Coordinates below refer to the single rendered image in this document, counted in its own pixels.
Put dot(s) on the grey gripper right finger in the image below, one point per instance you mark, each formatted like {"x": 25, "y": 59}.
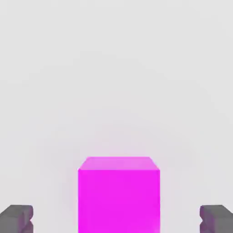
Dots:
{"x": 218, "y": 220}

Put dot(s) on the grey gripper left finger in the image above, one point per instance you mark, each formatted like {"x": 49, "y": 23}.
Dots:
{"x": 14, "y": 220}

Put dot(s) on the small magenta cube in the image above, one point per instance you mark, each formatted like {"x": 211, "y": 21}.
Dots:
{"x": 119, "y": 198}

